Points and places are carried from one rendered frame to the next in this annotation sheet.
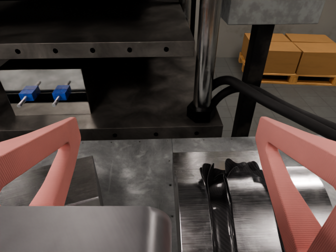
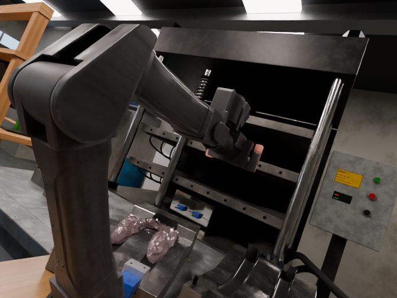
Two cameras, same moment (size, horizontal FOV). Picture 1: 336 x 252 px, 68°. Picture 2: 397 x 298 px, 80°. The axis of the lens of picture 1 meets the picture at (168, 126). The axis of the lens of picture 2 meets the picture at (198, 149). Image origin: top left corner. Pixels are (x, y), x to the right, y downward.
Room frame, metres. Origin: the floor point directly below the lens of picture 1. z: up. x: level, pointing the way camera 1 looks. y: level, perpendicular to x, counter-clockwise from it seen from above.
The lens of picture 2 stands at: (-0.52, -0.23, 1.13)
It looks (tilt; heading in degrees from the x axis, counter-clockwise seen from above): 4 degrees up; 30
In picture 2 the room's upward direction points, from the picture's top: 21 degrees clockwise
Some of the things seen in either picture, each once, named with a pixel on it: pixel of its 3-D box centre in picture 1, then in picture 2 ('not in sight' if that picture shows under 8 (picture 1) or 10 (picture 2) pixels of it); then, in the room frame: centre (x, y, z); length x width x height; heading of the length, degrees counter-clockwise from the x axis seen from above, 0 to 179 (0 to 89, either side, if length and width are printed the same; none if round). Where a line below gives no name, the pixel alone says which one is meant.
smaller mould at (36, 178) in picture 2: not in sight; (57, 181); (0.19, 0.85, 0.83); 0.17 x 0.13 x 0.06; 2
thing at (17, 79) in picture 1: (67, 65); (205, 211); (1.00, 0.42, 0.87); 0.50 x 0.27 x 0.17; 2
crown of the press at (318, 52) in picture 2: not in sight; (245, 98); (1.08, 0.48, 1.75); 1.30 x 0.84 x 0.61; 92
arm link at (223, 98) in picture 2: not in sight; (215, 115); (-0.11, 0.00, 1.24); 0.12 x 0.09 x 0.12; 0
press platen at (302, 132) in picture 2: not in sight; (237, 129); (1.14, 0.48, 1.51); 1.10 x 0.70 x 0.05; 92
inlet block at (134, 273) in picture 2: not in sight; (123, 286); (-0.12, 0.06, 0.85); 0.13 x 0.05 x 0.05; 19
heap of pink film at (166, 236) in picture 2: not in sight; (152, 229); (0.12, 0.20, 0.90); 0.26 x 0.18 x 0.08; 19
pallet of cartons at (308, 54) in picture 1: (287, 57); not in sight; (2.89, -1.44, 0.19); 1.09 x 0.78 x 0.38; 91
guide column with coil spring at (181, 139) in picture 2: not in sight; (173, 163); (0.73, 0.63, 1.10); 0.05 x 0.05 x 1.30
